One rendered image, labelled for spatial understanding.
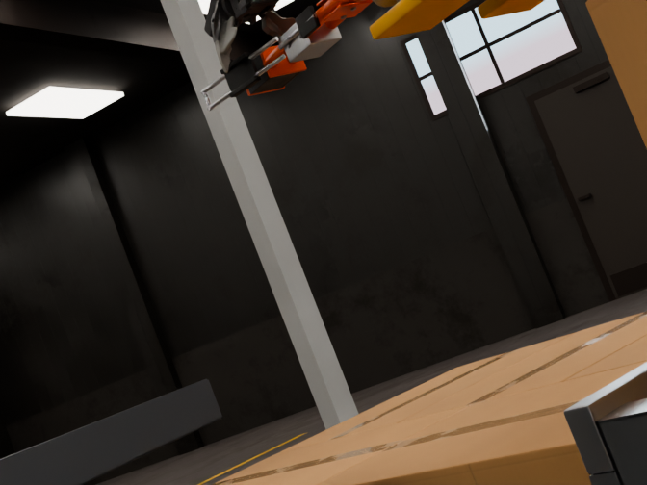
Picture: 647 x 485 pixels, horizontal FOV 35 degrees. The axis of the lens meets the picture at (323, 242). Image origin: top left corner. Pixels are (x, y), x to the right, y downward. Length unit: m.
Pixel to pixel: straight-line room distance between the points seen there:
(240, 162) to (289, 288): 0.62
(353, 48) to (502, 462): 9.97
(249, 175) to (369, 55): 6.40
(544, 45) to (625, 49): 9.43
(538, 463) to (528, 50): 9.37
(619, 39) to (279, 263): 3.73
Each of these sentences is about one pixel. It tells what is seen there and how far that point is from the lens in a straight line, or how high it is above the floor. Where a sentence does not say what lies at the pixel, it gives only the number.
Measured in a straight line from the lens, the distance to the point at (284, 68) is 1.69.
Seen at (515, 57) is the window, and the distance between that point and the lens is 10.47.
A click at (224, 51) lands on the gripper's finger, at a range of 1.67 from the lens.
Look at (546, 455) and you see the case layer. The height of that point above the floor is 0.54.
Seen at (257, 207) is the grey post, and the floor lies 1.38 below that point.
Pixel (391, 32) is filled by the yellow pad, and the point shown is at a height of 1.06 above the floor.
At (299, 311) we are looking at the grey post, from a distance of 4.62.
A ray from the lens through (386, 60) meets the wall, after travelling 10.91.
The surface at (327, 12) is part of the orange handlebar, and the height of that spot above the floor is 1.18.
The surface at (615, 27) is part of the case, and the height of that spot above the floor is 0.91.
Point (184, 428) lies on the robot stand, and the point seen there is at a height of 0.72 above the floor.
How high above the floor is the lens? 0.75
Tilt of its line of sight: 5 degrees up
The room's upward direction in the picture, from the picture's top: 21 degrees counter-clockwise
